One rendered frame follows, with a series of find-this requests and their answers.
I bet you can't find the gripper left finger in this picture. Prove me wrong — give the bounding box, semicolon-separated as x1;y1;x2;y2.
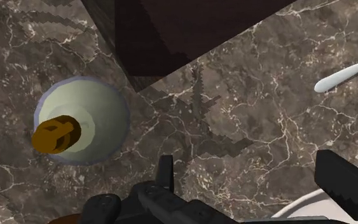
79;155;239;224

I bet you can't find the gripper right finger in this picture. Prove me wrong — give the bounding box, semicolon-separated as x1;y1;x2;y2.
313;149;358;224

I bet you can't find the white plate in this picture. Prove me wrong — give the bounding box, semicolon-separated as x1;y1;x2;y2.
271;188;358;224

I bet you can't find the brown round object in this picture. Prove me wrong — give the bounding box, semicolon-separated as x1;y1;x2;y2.
47;213;84;224

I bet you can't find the white utensil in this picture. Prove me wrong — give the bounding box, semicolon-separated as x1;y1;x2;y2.
313;55;358;94

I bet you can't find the pale bottle with gold cap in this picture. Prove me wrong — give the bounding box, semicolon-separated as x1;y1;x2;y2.
31;76;132;166

